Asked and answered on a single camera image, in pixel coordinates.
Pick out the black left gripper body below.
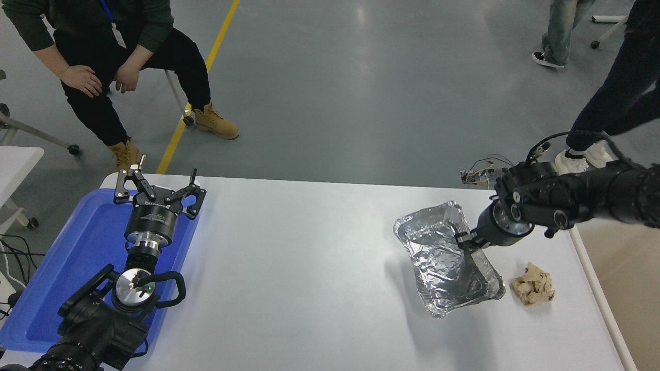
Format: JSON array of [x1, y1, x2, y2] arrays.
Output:
[[125, 192, 181, 239]]

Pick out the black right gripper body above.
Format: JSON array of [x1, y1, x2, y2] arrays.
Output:
[[475, 204, 521, 249]]

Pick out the silver foil tray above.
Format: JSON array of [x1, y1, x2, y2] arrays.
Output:
[[393, 201, 507, 318]]

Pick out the seated person's left hand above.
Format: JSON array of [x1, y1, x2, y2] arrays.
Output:
[[114, 62, 140, 93]]

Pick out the seated person's right hand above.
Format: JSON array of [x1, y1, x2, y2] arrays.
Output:
[[59, 65, 103, 98]]

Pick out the crumpled tan paper ball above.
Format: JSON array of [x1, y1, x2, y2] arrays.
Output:
[[510, 262, 556, 307]]

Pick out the blue plastic tray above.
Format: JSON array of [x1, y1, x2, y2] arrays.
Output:
[[0, 188, 202, 353]]

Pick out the stool with metal legs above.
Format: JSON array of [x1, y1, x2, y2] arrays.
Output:
[[106, 64, 196, 127]]

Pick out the grey chair base with caster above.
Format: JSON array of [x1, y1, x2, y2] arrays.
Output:
[[0, 70, 80, 155]]

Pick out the small white side table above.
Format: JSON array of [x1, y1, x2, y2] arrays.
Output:
[[0, 146, 44, 230]]

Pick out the large pale bin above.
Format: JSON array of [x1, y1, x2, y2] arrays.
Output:
[[567, 219, 660, 371]]

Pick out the seated person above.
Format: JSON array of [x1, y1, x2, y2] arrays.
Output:
[[0, 0, 240, 172]]

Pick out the white power strip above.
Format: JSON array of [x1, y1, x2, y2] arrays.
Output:
[[0, 272, 19, 310]]

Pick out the standing person with white shoes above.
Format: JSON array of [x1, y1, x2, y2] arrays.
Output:
[[554, 0, 660, 174]]

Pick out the standing person in faded trousers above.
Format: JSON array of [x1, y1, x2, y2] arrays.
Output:
[[531, 0, 595, 69]]

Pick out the circuit board with coloured wires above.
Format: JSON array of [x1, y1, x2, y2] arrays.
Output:
[[460, 154, 514, 186]]

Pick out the black floor cables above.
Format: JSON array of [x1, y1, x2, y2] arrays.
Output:
[[0, 234, 39, 289]]

